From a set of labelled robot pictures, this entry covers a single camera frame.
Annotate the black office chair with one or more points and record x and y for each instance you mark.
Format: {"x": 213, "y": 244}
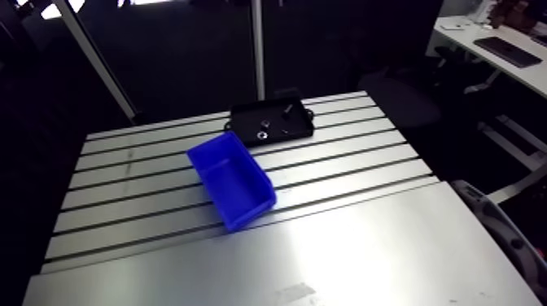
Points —
{"x": 401, "y": 100}

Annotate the upright aluminium post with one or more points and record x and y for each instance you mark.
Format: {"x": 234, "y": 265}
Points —
{"x": 257, "y": 47}

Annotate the black tray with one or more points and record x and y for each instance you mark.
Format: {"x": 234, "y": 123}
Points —
{"x": 295, "y": 124}

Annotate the white desk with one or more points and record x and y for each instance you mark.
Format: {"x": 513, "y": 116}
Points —
{"x": 525, "y": 70}

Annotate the steel bolt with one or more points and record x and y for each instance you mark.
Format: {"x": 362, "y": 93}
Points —
{"x": 286, "y": 110}

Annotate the blue bin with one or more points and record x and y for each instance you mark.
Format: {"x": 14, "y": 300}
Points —
{"x": 233, "y": 183}

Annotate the steel bearing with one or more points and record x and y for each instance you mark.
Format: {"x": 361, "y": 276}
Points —
{"x": 265, "y": 124}

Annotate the black keyboard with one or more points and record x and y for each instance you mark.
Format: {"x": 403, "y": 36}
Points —
{"x": 506, "y": 51}

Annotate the slanted aluminium post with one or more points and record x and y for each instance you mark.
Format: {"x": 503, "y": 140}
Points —
{"x": 96, "y": 60}

